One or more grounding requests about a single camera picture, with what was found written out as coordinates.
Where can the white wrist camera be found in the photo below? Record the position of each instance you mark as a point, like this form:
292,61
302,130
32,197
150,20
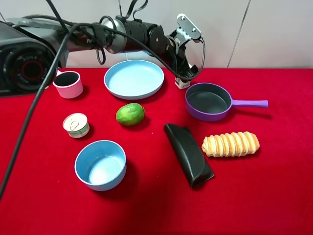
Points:
187,30

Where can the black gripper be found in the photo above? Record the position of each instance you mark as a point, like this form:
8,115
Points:
176,47

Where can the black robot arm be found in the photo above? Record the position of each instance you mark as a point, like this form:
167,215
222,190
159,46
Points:
29,46

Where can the red tablecloth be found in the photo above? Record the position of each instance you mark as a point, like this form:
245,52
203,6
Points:
268,193

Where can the black glasses case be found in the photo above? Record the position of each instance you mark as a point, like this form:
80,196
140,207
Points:
196,169

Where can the purple frying pan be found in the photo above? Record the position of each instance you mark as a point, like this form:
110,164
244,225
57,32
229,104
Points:
210,102

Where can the small tin can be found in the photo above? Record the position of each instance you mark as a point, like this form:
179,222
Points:
76,125

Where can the small white milk carton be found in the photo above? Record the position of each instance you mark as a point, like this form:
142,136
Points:
182,85

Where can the light blue plate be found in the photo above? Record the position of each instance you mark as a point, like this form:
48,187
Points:
134,79

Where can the striped bread roll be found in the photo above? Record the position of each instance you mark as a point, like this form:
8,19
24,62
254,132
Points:
230,145

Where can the light blue bowl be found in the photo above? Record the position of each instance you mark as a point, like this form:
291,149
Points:
101,165

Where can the pink saucepan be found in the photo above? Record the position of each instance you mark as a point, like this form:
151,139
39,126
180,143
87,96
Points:
68,84

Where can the green lime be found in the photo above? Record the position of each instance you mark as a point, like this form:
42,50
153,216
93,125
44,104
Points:
130,114

